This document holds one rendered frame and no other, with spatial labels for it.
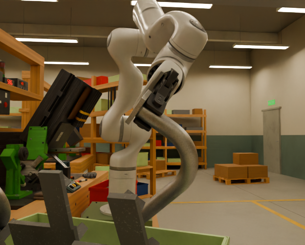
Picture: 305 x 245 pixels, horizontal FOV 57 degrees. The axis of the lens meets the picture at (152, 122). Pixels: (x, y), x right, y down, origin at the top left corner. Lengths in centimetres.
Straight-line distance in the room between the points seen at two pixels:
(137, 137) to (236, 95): 1060
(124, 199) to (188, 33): 38
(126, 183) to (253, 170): 668
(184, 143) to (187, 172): 6
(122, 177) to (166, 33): 68
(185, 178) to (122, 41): 69
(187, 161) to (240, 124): 1122
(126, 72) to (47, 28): 852
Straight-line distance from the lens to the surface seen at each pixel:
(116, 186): 125
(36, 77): 276
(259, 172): 789
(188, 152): 47
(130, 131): 123
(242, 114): 1176
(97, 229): 91
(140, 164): 461
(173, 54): 64
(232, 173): 748
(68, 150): 192
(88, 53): 1131
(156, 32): 78
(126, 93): 115
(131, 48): 108
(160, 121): 45
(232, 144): 1156
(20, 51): 247
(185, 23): 65
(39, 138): 187
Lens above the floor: 121
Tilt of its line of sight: 3 degrees up
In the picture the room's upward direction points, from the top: straight up
